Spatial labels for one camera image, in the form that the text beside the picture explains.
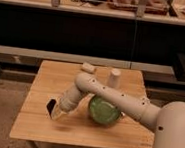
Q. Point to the green pan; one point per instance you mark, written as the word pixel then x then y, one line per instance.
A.
pixel 103 112

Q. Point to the white paper cup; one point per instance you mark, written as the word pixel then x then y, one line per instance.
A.
pixel 114 77

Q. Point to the wooden table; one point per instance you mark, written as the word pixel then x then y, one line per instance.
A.
pixel 76 130

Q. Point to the yellow-white gripper tip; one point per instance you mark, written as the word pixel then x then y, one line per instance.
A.
pixel 57 113

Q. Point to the white crumpled object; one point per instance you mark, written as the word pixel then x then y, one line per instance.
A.
pixel 89 68

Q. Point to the black eraser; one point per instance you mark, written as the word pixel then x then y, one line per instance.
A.
pixel 50 106

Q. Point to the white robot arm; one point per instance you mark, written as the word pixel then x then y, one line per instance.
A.
pixel 167 123

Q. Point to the tray with items on shelf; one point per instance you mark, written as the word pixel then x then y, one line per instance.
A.
pixel 152 6

